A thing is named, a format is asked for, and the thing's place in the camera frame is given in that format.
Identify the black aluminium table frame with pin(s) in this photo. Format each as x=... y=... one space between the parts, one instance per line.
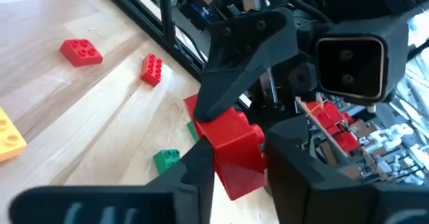
x=164 y=16

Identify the green rectangular block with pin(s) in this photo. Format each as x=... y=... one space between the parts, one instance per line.
x=191 y=132
x=166 y=160

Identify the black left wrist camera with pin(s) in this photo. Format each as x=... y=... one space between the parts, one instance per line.
x=352 y=66

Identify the yellow eight-stud block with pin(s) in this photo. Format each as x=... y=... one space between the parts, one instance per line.
x=10 y=140

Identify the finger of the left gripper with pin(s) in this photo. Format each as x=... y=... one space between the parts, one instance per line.
x=241 y=56

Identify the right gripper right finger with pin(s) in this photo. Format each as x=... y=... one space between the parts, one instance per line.
x=301 y=183

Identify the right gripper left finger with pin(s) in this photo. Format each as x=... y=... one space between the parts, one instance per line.
x=194 y=183

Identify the red four-stud block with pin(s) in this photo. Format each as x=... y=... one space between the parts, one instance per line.
x=80 y=51

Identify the red six-stud block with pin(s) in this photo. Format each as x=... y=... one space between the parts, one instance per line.
x=234 y=157
x=152 y=69

